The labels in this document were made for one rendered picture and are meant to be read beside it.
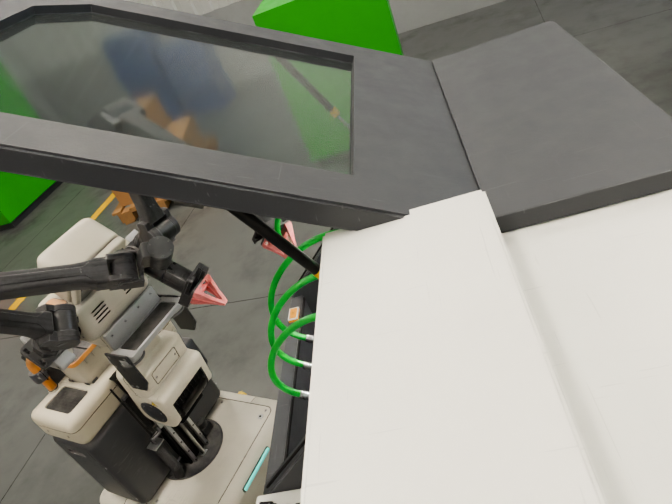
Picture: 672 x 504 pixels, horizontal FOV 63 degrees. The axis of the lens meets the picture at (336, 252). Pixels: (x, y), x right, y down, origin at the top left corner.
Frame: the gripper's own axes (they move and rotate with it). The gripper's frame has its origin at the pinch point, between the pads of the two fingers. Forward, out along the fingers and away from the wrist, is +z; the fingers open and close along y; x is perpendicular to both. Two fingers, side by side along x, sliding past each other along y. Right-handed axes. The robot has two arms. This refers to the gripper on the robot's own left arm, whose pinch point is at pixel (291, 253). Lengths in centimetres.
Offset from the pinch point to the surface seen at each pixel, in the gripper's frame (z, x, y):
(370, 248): 24, -60, -26
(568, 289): 42, -70, -16
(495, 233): 32, -71, -19
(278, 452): 35.8, 13.1, -27.1
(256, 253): -82, 218, 106
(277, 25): -202, 138, 191
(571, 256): 40, -69, -10
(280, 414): 29.1, 17.3, -20.1
